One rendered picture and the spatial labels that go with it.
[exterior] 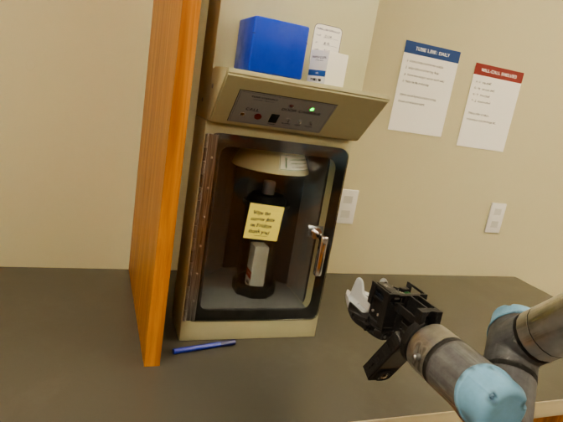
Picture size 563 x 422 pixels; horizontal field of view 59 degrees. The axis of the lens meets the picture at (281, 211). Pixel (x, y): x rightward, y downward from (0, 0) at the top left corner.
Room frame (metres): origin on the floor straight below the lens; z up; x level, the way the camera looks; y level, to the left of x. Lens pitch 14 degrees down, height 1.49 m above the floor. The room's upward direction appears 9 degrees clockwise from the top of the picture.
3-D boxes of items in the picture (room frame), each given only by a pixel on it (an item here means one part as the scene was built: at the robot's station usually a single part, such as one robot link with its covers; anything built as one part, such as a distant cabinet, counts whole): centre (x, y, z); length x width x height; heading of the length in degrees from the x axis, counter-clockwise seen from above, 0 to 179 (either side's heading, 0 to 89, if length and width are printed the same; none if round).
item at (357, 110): (0.96, 0.00, 1.46); 0.32 x 0.11 x 0.10; 112
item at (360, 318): (0.76, -0.17, 1.15); 0.09 x 0.05 x 0.02; 28
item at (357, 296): (0.80, -0.15, 1.17); 0.09 x 0.03 x 0.06; 28
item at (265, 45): (0.93, 0.07, 1.56); 0.10 x 0.10 x 0.09; 22
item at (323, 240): (1.01, -0.09, 1.17); 0.05 x 0.03 x 0.10; 22
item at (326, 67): (0.97, -0.04, 1.54); 0.05 x 0.05 x 0.06; 40
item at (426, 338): (0.64, -0.24, 1.17); 0.08 x 0.05 x 0.08; 112
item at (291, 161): (1.00, 0.02, 1.19); 0.30 x 0.01 x 0.40; 112
